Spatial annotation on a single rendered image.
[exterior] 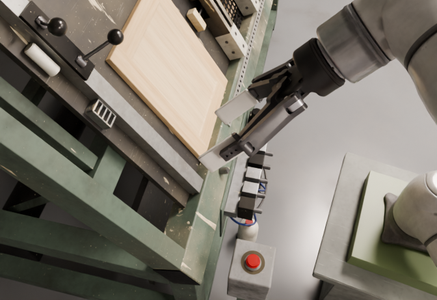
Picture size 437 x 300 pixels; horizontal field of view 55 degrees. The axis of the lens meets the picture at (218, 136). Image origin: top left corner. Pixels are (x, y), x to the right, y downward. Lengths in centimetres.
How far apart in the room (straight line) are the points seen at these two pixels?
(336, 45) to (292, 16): 284
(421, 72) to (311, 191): 197
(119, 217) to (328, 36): 71
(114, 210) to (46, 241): 49
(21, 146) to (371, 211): 109
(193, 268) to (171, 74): 60
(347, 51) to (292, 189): 192
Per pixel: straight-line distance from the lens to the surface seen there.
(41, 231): 154
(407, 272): 147
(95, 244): 146
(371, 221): 150
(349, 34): 54
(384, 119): 284
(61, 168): 97
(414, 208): 134
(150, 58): 130
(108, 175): 117
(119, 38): 101
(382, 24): 53
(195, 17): 153
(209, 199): 138
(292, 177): 245
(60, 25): 90
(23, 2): 102
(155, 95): 127
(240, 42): 169
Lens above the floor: 211
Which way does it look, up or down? 55 degrees down
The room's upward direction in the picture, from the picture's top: straight up
